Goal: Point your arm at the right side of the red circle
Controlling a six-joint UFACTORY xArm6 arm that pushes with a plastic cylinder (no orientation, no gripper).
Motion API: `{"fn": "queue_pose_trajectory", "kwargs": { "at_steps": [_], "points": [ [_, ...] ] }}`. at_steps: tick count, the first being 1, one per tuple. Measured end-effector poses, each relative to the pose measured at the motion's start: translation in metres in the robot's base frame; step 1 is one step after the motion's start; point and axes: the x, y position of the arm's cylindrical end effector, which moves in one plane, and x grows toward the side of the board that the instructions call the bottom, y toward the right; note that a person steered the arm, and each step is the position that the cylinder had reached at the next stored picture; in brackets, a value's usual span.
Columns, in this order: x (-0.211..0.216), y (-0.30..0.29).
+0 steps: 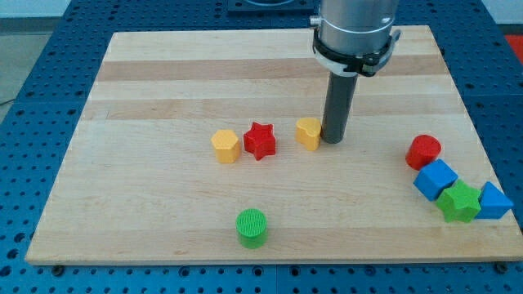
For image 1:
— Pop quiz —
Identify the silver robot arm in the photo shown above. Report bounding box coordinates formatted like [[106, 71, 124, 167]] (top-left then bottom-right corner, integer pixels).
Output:
[[310, 0, 399, 56]]

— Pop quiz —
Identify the red star block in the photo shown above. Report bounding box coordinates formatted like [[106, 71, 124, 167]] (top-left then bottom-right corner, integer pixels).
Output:
[[244, 122, 276, 161]]

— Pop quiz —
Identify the yellow hexagon block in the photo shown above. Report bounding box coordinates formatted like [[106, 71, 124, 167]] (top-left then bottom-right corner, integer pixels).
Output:
[[211, 129, 241, 163]]

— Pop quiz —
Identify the yellow heart block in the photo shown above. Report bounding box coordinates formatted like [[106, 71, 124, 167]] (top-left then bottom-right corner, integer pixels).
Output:
[[295, 118, 321, 151]]

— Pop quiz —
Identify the green cylinder block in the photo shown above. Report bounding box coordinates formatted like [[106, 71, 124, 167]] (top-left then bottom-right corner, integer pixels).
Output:
[[235, 208, 267, 249]]

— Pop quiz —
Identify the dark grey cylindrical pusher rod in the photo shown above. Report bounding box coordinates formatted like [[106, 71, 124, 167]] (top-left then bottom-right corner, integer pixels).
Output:
[[321, 73, 358, 144]]

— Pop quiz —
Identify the light wooden board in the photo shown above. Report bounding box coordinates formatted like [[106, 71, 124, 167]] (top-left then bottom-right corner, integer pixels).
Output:
[[26, 25, 522, 265]]

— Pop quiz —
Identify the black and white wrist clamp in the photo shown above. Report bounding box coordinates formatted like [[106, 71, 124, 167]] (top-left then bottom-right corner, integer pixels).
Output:
[[312, 29, 401, 77]]

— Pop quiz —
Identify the red cylinder block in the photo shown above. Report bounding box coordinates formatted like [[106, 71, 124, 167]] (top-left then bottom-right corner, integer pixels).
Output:
[[405, 135, 442, 171]]

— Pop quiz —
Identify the blue cube block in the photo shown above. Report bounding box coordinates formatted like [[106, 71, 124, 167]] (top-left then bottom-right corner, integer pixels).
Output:
[[413, 159, 458, 202]]

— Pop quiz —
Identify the green star block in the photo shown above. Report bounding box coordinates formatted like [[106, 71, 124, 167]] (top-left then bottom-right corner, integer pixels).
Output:
[[436, 179, 481, 223]]

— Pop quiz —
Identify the blue triangle block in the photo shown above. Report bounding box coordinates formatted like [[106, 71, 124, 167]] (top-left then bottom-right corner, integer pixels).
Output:
[[476, 181, 514, 220]]

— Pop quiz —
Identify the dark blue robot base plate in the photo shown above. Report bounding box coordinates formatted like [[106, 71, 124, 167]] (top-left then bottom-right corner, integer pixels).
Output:
[[226, 0, 320, 16]]

